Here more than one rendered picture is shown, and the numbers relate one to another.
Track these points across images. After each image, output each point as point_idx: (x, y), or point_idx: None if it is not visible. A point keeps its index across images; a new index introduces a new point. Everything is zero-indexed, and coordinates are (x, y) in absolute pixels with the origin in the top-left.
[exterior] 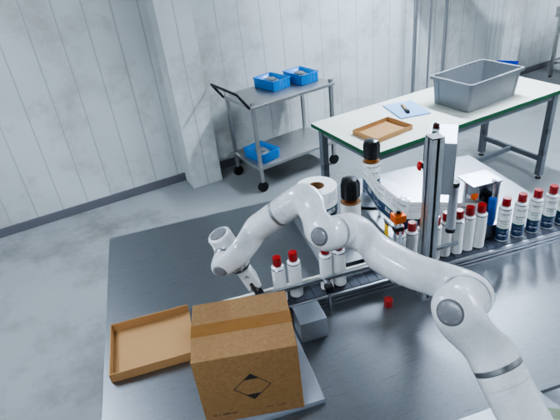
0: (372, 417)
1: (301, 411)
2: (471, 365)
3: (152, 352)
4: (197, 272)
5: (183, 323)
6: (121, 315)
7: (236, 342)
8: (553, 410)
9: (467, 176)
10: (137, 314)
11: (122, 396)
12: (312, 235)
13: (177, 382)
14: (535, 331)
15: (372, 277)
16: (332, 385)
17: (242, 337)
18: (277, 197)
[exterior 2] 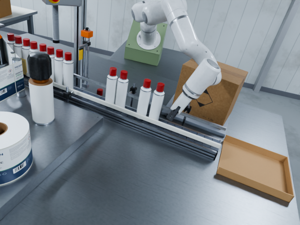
0: (164, 83)
1: None
2: (156, 26)
3: (253, 161)
4: (187, 211)
5: (225, 165)
6: (283, 217)
7: (223, 65)
8: (127, 43)
9: None
10: (265, 205)
11: (276, 152)
12: (187, 5)
13: (240, 138)
14: None
15: (90, 95)
16: (167, 94)
17: (219, 65)
18: (183, 7)
